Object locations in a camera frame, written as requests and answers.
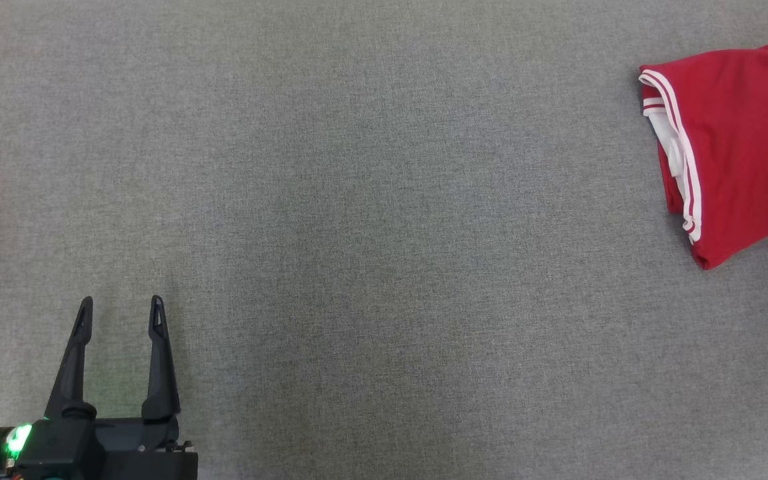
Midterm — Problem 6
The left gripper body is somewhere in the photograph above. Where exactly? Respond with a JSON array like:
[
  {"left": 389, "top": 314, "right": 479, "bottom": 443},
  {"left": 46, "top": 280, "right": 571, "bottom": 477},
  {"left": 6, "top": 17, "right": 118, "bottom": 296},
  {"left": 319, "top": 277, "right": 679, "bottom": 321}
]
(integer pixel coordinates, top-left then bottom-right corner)
[{"left": 0, "top": 417, "right": 198, "bottom": 480}]

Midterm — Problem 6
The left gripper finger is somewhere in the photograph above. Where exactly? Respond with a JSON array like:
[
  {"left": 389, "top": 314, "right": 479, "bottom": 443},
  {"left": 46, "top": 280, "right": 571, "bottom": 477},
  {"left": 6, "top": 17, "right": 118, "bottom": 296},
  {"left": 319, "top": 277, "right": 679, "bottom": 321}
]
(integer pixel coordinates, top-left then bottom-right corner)
[
  {"left": 44, "top": 297, "right": 98, "bottom": 421},
  {"left": 141, "top": 295, "right": 181, "bottom": 422}
]

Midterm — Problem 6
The red shirt with white sleeves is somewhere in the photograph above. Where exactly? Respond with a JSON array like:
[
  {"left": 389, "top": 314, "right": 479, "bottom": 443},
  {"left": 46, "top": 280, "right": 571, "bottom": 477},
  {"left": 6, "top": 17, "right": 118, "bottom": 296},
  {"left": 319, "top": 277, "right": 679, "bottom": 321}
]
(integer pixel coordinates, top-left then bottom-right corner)
[{"left": 637, "top": 32, "right": 768, "bottom": 271}]

